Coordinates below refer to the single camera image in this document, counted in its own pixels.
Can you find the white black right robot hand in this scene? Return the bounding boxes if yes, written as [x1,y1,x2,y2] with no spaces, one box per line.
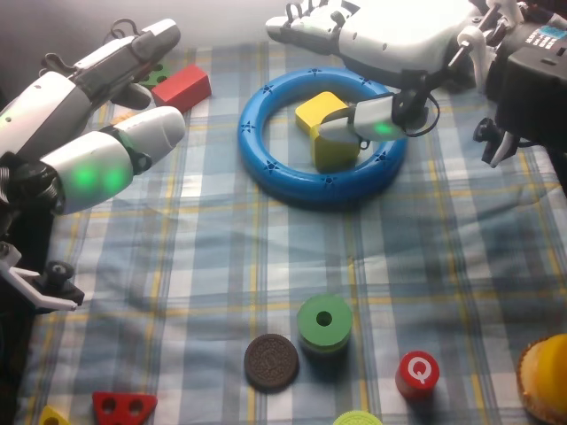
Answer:
[265,0,473,143]

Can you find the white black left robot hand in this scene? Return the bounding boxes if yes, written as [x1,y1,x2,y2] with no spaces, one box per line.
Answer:
[0,17,187,216]

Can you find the green piece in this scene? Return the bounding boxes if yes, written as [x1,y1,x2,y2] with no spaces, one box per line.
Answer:
[136,61,176,88]

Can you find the red rectangular block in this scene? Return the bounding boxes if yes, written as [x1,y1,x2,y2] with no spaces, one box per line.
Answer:
[151,64,213,114]

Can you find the yellow block with hole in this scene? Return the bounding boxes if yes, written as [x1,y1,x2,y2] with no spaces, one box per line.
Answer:
[38,405,72,425]

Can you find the red triangle block with holes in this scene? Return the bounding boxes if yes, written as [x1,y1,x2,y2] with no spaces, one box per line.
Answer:
[91,391,159,425]

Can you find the yellow toy cupcake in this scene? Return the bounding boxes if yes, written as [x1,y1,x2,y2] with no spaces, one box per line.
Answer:
[517,334,567,425]

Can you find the blue yellow plaid cloth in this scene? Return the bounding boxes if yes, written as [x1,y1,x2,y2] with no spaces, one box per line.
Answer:
[17,42,567,425]

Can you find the green cylinder with hole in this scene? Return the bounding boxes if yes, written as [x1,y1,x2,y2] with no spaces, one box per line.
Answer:
[295,292,354,355]

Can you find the chocolate sandwich cookie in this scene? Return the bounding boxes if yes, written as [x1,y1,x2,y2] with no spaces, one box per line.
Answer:
[243,333,300,393]

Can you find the red cylinder with letter Q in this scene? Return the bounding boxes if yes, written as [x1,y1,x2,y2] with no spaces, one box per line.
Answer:
[395,351,441,402]

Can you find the green sandwich cookie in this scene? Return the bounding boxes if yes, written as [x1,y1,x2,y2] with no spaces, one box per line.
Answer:
[331,410,384,425]

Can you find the blue plastic ring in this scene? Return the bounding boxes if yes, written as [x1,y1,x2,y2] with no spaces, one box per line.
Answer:
[237,66,408,207]

